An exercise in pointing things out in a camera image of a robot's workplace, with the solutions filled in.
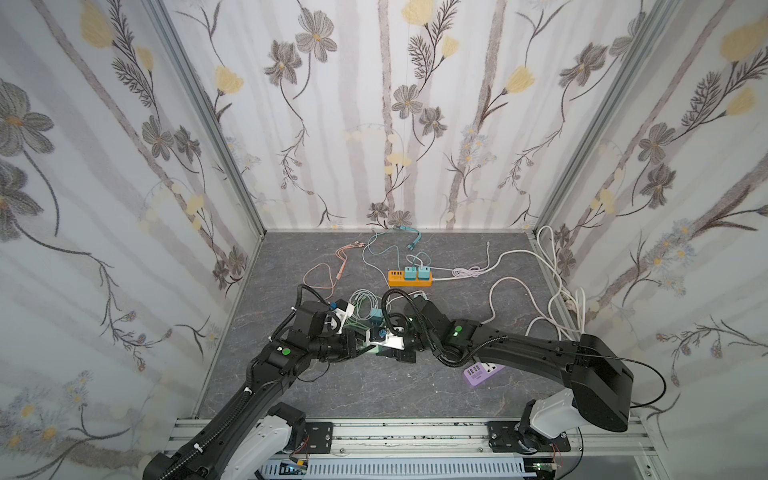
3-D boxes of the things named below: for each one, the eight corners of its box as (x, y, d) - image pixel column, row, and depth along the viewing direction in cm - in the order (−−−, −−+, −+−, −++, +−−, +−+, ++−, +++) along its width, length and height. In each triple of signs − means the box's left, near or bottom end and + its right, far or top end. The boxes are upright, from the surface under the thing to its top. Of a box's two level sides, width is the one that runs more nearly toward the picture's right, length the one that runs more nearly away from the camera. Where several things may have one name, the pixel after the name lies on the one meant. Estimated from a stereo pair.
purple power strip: (471, 387, 84) (474, 384, 81) (462, 373, 86) (464, 369, 84) (501, 371, 87) (504, 367, 84) (491, 357, 89) (494, 353, 87)
